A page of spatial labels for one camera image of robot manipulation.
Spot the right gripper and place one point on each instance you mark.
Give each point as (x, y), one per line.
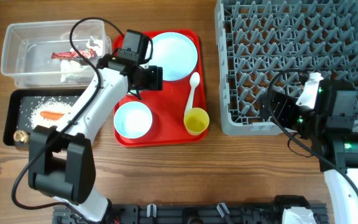
(286, 103)

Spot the black food waste tray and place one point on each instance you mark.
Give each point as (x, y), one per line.
(21, 104)

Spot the light blue rice bowl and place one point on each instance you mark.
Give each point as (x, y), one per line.
(133, 120)

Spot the red snack wrapper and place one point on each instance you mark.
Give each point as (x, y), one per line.
(87, 53)

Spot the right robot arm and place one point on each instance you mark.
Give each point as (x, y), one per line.
(329, 126)

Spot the grey dishwasher rack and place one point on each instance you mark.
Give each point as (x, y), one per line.
(257, 39)

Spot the small white tissue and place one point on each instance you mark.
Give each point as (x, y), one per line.
(95, 45)

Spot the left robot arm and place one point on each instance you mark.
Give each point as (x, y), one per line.
(61, 157)

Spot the orange carrot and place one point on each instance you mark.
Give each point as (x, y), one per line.
(51, 115)

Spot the yellow plastic cup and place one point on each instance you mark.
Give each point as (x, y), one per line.
(196, 121)

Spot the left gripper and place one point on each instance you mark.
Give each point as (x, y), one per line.
(156, 83)

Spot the white rice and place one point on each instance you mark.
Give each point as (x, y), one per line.
(52, 104)

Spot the clear plastic bin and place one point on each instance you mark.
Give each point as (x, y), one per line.
(28, 47)

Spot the large white napkin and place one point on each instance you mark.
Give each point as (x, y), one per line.
(72, 71)

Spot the white plastic spoon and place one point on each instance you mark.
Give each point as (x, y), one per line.
(194, 82)

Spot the brown food scrap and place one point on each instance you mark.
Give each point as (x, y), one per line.
(21, 136)

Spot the light blue plate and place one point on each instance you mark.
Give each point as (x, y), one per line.
(175, 53)

